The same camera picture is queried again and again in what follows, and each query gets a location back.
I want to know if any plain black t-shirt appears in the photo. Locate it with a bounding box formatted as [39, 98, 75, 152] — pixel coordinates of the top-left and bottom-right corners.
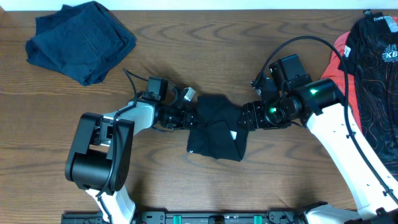
[187, 95, 249, 162]

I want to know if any navy blue garment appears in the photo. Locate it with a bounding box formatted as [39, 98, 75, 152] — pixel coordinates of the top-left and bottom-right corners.
[25, 1, 136, 86]

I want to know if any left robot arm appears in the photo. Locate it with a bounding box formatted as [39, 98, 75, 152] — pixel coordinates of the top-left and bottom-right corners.
[65, 100, 204, 223]

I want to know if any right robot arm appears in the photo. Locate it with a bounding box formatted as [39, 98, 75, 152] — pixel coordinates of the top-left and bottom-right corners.
[238, 79, 397, 223]

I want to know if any coral red shirt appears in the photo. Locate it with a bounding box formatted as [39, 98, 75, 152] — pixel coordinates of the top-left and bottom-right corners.
[320, 17, 398, 131]

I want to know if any black shirt with orange pattern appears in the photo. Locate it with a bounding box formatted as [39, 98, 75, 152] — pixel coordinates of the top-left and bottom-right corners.
[339, 10, 397, 177]

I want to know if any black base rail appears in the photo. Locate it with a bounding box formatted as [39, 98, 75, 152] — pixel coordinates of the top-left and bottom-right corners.
[60, 210, 374, 224]

